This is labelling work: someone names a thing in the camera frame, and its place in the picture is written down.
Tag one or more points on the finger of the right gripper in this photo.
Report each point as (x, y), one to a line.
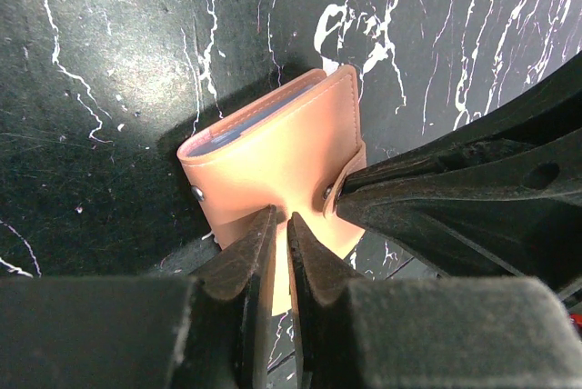
(499, 196)

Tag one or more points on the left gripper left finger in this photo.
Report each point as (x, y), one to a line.
(204, 330)

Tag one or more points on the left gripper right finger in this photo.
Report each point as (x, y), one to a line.
(492, 332)

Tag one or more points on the pink leather card holder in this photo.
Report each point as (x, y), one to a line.
(291, 148)

